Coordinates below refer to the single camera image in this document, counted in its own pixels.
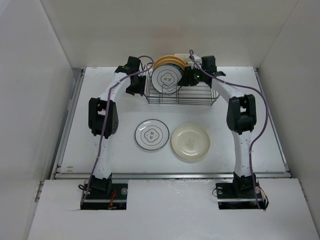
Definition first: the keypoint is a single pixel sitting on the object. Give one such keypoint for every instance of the metal wire dish rack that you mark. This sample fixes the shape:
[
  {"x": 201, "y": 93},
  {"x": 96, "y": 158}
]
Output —
[{"x": 200, "y": 94}]

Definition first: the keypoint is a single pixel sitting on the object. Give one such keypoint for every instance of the white plate green rim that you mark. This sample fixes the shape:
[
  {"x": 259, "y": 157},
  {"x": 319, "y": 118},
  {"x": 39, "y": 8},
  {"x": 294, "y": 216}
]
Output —
[{"x": 152, "y": 134}]

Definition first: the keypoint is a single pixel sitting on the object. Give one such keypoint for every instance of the front yellow plate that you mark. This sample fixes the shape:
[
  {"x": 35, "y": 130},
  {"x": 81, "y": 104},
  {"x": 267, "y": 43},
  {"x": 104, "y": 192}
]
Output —
[{"x": 173, "y": 61}]

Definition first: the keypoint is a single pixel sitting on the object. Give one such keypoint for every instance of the yellow plate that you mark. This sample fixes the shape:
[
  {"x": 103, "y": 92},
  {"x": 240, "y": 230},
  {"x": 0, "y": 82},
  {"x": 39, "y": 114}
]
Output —
[
  {"x": 170, "y": 57},
  {"x": 173, "y": 61}
]

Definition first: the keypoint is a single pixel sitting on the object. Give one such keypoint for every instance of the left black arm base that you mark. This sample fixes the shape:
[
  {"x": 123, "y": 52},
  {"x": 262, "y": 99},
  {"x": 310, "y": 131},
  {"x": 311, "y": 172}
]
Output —
[{"x": 103, "y": 194}]

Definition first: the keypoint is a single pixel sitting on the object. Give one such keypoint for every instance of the rear yellow plate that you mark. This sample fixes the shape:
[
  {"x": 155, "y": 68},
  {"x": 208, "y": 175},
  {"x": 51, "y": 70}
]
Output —
[{"x": 170, "y": 57}]

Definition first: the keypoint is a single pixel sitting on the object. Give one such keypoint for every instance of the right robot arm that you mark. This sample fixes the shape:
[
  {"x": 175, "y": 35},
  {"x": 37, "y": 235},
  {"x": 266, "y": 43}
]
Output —
[{"x": 241, "y": 115}]

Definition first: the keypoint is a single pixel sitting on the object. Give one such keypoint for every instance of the white cutlery holder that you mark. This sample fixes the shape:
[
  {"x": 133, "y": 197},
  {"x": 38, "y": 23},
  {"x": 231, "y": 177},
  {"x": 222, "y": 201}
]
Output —
[{"x": 186, "y": 58}]

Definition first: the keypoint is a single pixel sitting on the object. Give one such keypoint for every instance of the cream plate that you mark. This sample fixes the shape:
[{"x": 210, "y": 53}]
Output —
[{"x": 190, "y": 142}]

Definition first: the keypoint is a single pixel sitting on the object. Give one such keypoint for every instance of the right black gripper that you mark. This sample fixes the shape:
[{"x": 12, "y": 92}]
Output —
[{"x": 187, "y": 79}]

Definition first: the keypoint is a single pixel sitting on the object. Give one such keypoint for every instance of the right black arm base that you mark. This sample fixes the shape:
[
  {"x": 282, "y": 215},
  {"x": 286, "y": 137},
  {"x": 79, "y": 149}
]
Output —
[{"x": 228, "y": 199}]

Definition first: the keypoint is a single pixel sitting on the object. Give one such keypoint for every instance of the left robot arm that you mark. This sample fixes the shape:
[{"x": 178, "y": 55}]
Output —
[{"x": 103, "y": 118}]

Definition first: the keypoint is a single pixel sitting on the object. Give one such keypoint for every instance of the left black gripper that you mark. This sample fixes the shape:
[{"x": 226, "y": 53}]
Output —
[{"x": 139, "y": 90}]

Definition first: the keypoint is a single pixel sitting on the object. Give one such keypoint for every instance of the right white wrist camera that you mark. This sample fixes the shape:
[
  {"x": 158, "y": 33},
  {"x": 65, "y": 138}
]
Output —
[{"x": 191, "y": 63}]

